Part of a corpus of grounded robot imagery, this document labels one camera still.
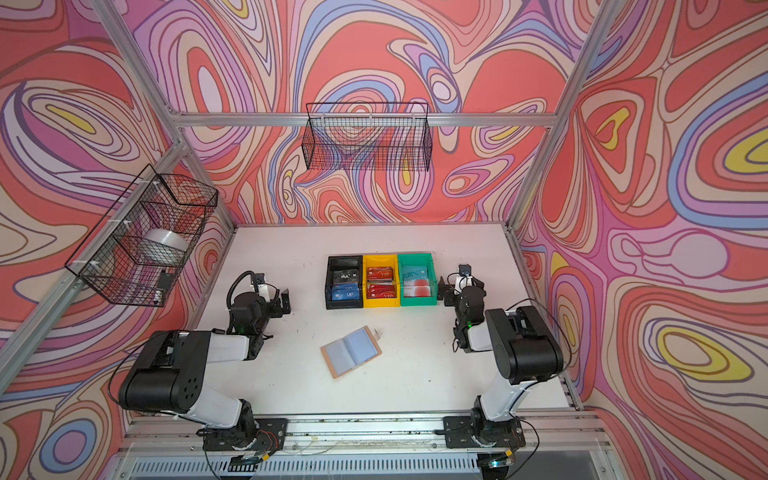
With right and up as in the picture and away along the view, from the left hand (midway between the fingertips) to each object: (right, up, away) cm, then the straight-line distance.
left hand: (275, 288), depth 94 cm
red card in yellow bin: (+34, -2, +5) cm, 34 cm away
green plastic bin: (+47, +1, +7) cm, 47 cm away
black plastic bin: (+18, +8, +11) cm, 22 cm away
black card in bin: (+22, +3, +8) cm, 23 cm away
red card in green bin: (+46, -1, +5) cm, 46 cm away
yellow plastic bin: (+34, +9, +11) cm, 37 cm away
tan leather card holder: (+27, -17, -5) cm, 33 cm away
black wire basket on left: (-23, +13, -25) cm, 36 cm away
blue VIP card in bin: (+22, -2, +4) cm, 23 cm away
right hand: (+59, +2, +2) cm, 59 cm away
